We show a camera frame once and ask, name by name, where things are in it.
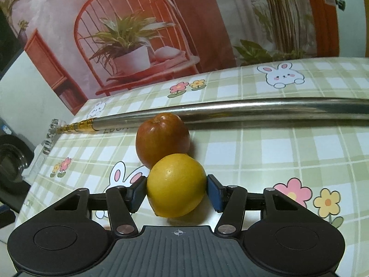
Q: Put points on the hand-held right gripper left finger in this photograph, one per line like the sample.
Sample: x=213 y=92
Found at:
x=138 y=196

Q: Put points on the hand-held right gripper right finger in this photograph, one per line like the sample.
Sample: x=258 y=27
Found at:
x=214 y=194

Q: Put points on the large yellow lemon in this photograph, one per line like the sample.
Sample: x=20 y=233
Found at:
x=175 y=186

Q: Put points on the dark red apple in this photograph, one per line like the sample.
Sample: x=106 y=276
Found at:
x=161 y=138

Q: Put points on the checked bunny print tablecloth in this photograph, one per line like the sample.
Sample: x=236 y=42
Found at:
x=274 y=155

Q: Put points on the telescopic metal pole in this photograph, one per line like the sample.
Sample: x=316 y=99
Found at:
x=259 y=111

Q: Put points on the clear serrated pole head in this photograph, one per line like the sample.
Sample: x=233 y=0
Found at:
x=50 y=138

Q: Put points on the dark round container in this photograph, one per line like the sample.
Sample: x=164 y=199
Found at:
x=13 y=167

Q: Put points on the printed room scene backdrop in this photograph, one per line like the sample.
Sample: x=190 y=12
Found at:
x=201 y=20

